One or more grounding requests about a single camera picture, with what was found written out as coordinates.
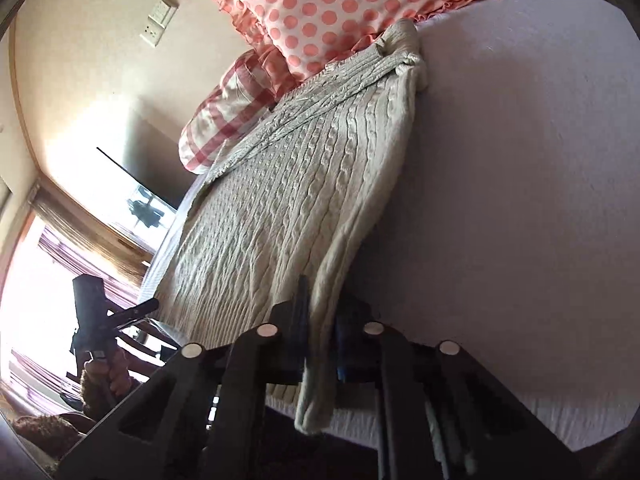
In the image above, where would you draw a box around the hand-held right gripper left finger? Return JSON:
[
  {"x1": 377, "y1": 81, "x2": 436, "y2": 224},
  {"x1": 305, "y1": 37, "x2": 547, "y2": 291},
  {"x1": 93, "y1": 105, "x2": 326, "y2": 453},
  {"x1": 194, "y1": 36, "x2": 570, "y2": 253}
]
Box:
[{"x1": 56, "y1": 275, "x2": 312, "y2": 480}]

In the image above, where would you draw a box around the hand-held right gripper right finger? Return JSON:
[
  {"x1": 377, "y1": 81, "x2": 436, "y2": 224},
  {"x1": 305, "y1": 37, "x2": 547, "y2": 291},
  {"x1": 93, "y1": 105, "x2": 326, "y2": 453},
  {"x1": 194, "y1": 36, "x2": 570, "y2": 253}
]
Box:
[{"x1": 334, "y1": 296, "x2": 585, "y2": 480}]

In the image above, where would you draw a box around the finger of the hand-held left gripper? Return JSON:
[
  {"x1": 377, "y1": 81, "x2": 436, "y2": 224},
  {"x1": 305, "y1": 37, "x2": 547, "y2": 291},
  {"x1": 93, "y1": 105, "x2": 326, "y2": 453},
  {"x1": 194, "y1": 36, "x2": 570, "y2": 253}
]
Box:
[{"x1": 107, "y1": 299, "x2": 160, "y2": 332}]

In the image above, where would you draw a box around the beige cable-knit sweater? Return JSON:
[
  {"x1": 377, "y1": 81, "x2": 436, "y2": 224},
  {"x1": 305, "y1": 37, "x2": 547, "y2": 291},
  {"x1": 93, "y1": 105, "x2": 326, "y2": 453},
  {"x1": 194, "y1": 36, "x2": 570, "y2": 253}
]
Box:
[{"x1": 151, "y1": 19, "x2": 430, "y2": 436}]

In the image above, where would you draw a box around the brown fuzzy sleeve forearm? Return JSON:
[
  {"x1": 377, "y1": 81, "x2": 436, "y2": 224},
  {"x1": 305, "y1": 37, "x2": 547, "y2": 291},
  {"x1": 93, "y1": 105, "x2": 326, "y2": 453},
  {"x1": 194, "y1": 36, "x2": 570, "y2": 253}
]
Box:
[{"x1": 11, "y1": 371, "x2": 136, "y2": 476}]

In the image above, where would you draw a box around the person's left hand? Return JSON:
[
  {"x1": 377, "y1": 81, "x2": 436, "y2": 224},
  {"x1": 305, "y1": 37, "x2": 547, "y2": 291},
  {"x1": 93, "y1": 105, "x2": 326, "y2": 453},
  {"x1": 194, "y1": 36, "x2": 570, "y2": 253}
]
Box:
[{"x1": 83, "y1": 348, "x2": 132, "y2": 397}]

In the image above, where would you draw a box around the pink window curtain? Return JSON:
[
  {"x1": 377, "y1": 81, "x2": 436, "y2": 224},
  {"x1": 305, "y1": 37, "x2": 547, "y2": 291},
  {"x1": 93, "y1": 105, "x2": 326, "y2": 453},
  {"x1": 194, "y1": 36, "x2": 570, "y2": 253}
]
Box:
[{"x1": 0, "y1": 185, "x2": 151, "y2": 411}]

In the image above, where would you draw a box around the bed with lilac sheet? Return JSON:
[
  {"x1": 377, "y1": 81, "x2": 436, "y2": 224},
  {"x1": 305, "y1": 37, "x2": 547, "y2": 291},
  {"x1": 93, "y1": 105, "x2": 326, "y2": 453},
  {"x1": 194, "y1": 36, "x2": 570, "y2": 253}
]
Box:
[{"x1": 136, "y1": 0, "x2": 640, "y2": 453}]

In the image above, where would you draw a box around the pink checkered pillow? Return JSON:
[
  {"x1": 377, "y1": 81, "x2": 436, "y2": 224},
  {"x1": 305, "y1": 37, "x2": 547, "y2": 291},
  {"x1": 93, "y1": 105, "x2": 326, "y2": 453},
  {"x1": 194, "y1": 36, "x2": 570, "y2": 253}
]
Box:
[{"x1": 179, "y1": 45, "x2": 296, "y2": 175}]

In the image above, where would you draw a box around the pink polka dot pillow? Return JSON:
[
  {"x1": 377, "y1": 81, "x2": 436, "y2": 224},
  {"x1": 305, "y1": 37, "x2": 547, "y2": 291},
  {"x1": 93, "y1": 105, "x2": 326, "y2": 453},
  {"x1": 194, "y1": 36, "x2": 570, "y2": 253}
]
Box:
[{"x1": 187, "y1": 0, "x2": 513, "y2": 82}]

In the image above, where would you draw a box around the white wall socket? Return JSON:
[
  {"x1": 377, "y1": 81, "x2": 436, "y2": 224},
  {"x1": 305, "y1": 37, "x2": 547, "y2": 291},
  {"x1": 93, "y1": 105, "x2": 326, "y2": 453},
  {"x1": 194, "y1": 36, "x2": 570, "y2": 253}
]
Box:
[{"x1": 140, "y1": 21, "x2": 163, "y2": 48}]

